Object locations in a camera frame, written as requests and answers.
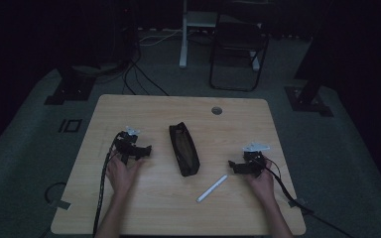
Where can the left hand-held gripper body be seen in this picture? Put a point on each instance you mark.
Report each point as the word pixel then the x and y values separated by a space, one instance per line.
pixel 125 145

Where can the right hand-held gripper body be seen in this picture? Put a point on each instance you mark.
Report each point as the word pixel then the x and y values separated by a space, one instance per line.
pixel 254 158

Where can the person's left hand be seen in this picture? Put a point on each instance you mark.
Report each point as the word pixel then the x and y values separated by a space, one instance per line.
pixel 122 175

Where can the person's right hand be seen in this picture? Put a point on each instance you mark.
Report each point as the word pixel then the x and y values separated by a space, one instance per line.
pixel 263 186

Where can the white pen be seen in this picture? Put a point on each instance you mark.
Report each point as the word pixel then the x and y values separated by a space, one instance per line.
pixel 212 188

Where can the black pencil case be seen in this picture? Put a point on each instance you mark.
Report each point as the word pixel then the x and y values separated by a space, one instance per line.
pixel 183 150

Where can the grey tape piece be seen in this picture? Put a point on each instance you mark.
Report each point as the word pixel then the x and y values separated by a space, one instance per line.
pixel 61 204
pixel 298 202

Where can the black folding chair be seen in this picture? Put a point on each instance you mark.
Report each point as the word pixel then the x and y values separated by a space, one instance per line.
pixel 238 43

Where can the black stand with base plate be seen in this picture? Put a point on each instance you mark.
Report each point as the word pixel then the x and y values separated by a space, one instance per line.
pixel 307 95
pixel 71 87

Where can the white metal desk frame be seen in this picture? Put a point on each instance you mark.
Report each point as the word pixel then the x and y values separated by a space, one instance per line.
pixel 187 33

